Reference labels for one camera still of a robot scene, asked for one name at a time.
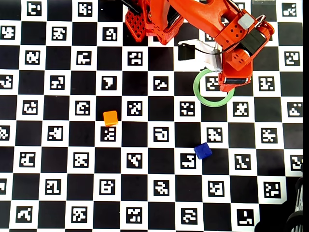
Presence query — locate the green ring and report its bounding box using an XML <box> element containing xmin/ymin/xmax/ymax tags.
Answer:
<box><xmin>193</xmin><ymin>68</ymin><xmax>235</xmax><ymax>108</ymax></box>

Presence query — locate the orange cube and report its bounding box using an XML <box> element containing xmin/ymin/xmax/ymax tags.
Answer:
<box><xmin>103</xmin><ymin>110</ymin><xmax>119</xmax><ymax>127</ymax></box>

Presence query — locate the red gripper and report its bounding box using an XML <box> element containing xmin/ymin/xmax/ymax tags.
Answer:
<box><xmin>218</xmin><ymin>48</ymin><xmax>253</xmax><ymax>92</ymax></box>

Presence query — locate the blue cube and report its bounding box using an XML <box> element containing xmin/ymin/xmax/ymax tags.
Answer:
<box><xmin>194</xmin><ymin>142</ymin><xmax>213</xmax><ymax>160</ymax></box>

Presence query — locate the black flexible holder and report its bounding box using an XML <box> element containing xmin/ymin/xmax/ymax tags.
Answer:
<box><xmin>286</xmin><ymin>176</ymin><xmax>309</xmax><ymax>232</ymax></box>

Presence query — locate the checkerboard marker mat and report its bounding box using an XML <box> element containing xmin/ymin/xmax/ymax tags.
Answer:
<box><xmin>0</xmin><ymin>0</ymin><xmax>304</xmax><ymax>232</ymax></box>

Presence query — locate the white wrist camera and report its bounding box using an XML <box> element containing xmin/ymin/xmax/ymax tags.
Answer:
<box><xmin>177</xmin><ymin>39</ymin><xmax>223</xmax><ymax>73</ymax></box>

